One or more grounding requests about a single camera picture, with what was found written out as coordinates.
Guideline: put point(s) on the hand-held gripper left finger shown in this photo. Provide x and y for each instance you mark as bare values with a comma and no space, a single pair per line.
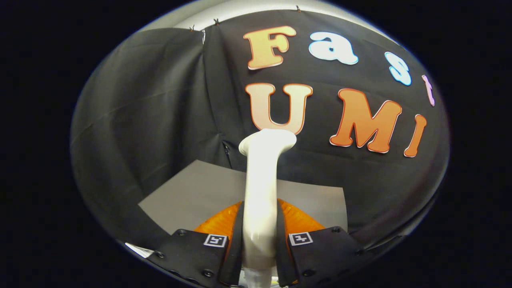
234,264

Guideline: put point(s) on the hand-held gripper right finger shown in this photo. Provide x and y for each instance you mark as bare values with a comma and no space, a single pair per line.
282,264

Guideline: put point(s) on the white garment steamer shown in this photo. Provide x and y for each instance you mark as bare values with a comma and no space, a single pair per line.
260,192

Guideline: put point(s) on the grey drawer cabinet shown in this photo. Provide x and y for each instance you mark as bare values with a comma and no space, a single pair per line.
192,192

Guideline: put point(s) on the white printed bag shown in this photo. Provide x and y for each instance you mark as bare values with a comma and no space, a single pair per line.
140,250

